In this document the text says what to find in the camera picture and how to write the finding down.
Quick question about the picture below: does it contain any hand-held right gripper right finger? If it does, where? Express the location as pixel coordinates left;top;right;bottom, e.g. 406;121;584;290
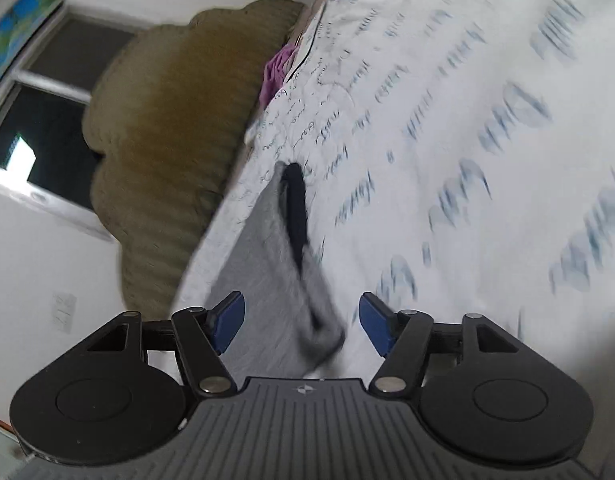
360;291;534;402

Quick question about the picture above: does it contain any grey sweater with navy sleeves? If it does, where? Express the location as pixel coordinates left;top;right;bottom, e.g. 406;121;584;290
227;160;347;378

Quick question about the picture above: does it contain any purple cloth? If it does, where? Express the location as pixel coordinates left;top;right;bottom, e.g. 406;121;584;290
260;45;300;108

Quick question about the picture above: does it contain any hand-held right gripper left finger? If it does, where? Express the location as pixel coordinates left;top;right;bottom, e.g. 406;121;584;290
66;290;246;402

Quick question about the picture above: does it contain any thin black cable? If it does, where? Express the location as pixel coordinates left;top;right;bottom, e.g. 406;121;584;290
286;0;341;86

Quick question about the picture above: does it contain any white script-printed bed sheet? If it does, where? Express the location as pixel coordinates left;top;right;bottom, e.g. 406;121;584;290
174;0;615;411

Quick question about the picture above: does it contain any olive padded headboard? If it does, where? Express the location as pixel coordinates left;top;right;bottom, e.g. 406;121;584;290
82;0;308;318

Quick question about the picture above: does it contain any white-framed window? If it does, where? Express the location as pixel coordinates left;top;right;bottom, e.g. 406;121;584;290
0;10;138;216

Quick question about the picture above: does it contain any blue and green wall poster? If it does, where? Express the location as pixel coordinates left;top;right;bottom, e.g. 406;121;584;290
0;0;64;87

